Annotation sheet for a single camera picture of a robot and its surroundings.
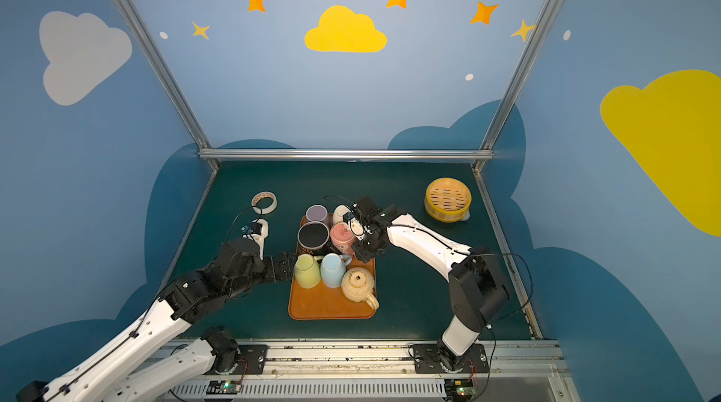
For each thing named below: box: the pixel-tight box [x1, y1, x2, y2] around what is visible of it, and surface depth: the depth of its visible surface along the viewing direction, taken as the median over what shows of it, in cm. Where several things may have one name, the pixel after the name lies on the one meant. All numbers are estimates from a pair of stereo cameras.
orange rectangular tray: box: [288, 214, 377, 321], surface depth 84 cm
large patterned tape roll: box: [250, 191, 278, 216], surface depth 109 cm
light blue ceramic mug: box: [320, 252, 353, 289], surface depth 85 cm
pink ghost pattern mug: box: [330, 221, 356, 257], surface depth 88 cm
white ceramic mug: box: [332, 204, 352, 225], surface depth 95 cm
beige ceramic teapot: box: [340, 266, 381, 311], surface depth 82 cm
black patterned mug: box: [296, 220, 331, 253], surface depth 88 cm
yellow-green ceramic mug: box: [293, 253, 324, 290], surface depth 84 cm
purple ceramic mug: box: [305, 204, 330, 228], surface depth 98 cm
